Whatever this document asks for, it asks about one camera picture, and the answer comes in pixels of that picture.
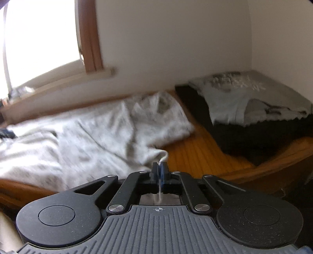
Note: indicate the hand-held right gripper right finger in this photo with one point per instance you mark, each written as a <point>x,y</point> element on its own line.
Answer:
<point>164,174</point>

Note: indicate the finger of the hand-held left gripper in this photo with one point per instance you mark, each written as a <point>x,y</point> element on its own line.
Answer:
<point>7,133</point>

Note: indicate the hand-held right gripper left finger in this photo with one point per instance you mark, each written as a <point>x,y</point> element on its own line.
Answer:
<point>155,174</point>

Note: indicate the grey patterned hooded robe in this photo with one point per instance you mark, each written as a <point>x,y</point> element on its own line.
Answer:
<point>97,136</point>

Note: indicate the clear plastic bag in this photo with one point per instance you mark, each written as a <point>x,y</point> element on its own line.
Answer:
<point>20,91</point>

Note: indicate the beige window sill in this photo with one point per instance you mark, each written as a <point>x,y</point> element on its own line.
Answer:
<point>61,85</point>

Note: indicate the black folded garment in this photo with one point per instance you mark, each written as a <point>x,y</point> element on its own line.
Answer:
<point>232,139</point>

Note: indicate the white cloth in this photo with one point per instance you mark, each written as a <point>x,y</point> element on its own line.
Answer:
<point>8,232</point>

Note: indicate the window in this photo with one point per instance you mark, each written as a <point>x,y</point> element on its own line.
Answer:
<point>41,41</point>

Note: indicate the grey printed t-shirt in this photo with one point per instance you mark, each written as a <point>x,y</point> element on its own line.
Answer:
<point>244,97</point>

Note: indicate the wooden window frame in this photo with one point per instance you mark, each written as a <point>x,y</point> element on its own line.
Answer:
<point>91,36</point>

